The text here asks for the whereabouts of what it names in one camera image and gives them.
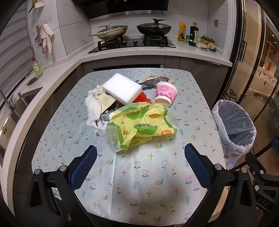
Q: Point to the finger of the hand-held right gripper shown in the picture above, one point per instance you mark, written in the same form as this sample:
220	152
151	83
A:
275	146
256	174

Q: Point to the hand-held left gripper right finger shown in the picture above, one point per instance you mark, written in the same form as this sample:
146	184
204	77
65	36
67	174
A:
197	167

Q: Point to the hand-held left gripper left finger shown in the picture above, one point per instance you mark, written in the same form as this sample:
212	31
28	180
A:
84	167

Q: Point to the trash bin with white bag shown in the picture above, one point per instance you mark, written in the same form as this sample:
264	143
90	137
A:
235	122

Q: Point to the white tissue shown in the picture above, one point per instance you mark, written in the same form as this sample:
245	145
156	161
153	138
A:
92	107

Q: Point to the yellow green plastic bag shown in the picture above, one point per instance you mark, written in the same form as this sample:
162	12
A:
143	122

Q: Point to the pink paper cup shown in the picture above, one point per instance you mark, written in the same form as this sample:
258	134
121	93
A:
165	92

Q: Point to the white foam block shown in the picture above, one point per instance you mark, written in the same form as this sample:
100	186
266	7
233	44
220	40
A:
122	87

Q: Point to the dark torn foil wrapper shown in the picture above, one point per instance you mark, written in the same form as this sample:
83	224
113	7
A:
152	81

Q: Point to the floral tablecloth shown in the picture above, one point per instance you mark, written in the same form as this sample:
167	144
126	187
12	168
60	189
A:
152	172

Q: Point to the silver blue snack packet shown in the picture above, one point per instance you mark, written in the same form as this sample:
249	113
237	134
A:
106	114

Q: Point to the tan paper piece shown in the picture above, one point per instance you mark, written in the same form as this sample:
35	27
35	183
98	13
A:
106	100

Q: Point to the white sideboard cabinet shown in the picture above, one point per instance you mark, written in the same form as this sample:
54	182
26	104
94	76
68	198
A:
267	75

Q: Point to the red plastic wrapper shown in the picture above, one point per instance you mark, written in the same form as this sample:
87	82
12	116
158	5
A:
141	98

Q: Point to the steel kitchen sink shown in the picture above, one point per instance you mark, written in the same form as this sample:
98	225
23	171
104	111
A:
19	104

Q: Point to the steel faucet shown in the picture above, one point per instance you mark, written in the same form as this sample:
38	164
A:
11	102

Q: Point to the dark scouring pad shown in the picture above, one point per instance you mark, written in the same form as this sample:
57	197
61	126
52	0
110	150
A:
32	81

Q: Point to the green dish soap bottle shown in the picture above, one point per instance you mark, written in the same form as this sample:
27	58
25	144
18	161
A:
37	68

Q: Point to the small clear plastic bag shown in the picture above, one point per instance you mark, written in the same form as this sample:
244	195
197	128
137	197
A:
201	45

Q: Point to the spice jar set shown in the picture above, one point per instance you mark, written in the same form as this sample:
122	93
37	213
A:
209	43

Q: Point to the black framed glass door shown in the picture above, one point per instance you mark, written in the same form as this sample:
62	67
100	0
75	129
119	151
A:
242	21

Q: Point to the black gas stove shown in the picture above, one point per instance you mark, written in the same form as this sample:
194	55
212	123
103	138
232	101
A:
130	44

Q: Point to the white window blind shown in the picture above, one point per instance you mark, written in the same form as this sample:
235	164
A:
13	56

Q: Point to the dark sauce bottle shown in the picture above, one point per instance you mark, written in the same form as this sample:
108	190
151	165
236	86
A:
193	35

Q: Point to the hanging pink white cloth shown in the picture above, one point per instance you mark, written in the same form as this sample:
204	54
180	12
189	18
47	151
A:
45	37

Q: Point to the frying pan with glass lid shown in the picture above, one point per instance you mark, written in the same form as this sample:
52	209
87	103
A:
112	30

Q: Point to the black wok with lid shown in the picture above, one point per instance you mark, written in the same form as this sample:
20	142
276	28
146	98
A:
153	28

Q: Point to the black range hood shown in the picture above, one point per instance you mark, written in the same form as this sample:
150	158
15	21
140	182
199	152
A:
128	7

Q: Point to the wall outlet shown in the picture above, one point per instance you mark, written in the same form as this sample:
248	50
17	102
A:
216	23

